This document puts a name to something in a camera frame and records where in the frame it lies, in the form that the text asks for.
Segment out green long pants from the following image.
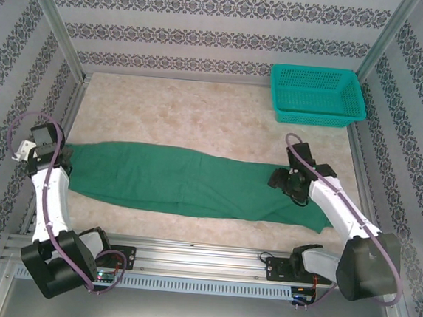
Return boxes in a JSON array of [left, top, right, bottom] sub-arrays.
[[58, 135, 341, 236]]

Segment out teal plastic mesh basket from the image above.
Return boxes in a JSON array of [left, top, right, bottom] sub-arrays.
[[266, 62, 371, 131]]

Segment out right controller circuit board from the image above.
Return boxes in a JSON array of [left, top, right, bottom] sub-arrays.
[[291, 286, 319, 304]]

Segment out controller circuit board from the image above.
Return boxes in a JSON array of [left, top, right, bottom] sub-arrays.
[[291, 286, 319, 304], [95, 270, 118, 284]]

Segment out left controller circuit board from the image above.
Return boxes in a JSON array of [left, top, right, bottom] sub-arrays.
[[95, 270, 118, 284]]

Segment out grey sheet metal panel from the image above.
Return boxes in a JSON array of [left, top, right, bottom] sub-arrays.
[[0, 275, 416, 317]]

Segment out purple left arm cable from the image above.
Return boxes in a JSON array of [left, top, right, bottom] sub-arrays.
[[0, 109, 140, 299]]

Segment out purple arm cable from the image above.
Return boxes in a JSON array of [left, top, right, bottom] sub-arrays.
[[270, 132, 416, 317], [0, 109, 140, 299]]

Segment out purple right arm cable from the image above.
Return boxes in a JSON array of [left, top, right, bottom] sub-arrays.
[[270, 132, 416, 317]]

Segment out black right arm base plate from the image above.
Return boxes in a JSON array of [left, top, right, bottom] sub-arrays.
[[264, 256, 335, 287]]

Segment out aluminium mounting rail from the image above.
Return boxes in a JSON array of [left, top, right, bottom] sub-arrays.
[[0, 224, 400, 295]]

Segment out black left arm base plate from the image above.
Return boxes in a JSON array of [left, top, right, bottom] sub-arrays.
[[68, 240, 138, 271]]

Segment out aluminium frame post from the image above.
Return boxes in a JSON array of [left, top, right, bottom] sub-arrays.
[[13, 0, 100, 82], [355, 0, 422, 83]]

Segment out grey slotted cable duct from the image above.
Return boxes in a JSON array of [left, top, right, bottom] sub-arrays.
[[14, 262, 295, 302]]

